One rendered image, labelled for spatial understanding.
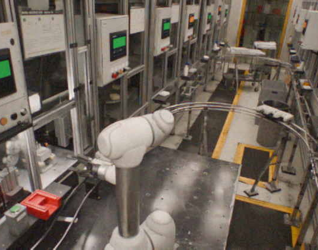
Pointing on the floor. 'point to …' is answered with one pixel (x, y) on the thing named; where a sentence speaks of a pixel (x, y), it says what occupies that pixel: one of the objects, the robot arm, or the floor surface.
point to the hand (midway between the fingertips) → (71, 162)
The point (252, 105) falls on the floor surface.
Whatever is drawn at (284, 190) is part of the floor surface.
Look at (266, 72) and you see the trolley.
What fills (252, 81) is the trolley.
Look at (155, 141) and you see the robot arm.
